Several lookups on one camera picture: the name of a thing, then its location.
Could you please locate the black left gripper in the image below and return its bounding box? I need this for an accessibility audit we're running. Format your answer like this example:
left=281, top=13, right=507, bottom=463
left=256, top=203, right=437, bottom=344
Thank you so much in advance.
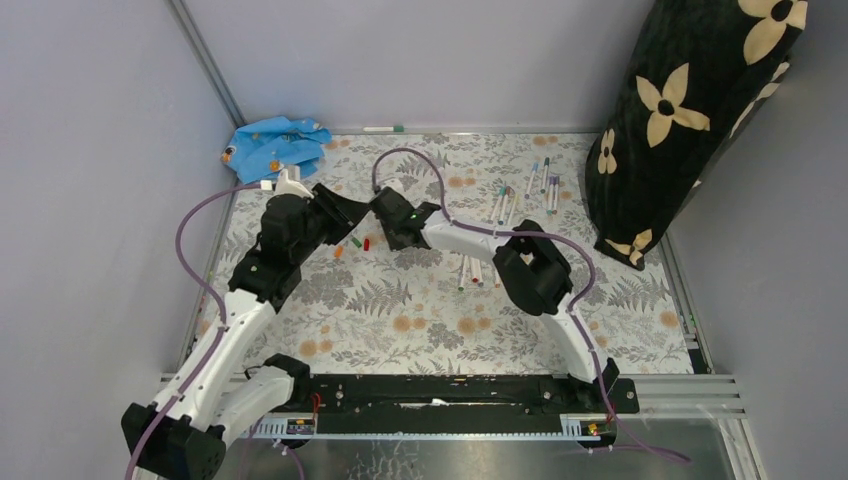
left=292, top=183, right=372, bottom=265

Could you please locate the pale yellow cap marker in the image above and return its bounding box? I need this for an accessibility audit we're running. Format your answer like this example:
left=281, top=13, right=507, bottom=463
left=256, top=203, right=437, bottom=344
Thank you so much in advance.
left=505, top=194, right=521, bottom=226

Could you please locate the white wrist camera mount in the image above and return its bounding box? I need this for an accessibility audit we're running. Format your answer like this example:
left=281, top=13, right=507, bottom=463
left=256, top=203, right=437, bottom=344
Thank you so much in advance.
left=259, top=169, right=314, bottom=199

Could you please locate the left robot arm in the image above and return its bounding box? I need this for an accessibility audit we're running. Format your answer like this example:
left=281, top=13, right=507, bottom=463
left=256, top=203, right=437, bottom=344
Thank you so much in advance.
left=121, top=183, right=369, bottom=479

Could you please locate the light blue cap marker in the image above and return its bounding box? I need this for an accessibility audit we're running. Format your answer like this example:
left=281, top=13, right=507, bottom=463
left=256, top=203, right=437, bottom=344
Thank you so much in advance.
left=524, top=162, right=539, bottom=199

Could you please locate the green cap red-end marker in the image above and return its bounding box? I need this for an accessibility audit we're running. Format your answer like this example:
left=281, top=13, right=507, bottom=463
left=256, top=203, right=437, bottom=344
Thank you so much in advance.
left=469, top=258, right=479, bottom=283

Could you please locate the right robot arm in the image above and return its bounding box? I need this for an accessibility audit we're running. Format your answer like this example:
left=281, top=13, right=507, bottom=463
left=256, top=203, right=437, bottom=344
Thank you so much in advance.
left=370, top=187, right=619, bottom=412

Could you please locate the black floral plush pillow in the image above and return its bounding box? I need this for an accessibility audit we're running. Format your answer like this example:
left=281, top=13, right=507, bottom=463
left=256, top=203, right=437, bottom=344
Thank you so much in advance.
left=584, top=0, right=808, bottom=270

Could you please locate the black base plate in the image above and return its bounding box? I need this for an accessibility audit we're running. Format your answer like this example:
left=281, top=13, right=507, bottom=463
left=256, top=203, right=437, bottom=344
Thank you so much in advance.
left=271, top=374, right=640, bottom=437

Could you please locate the blue patterned cloth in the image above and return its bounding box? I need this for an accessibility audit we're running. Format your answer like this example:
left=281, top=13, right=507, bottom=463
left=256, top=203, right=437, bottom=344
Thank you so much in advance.
left=220, top=116, right=333, bottom=184

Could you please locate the green-capped marker by wall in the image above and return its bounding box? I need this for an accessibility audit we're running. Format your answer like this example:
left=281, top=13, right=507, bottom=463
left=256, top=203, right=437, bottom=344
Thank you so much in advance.
left=362, top=125, right=405, bottom=134

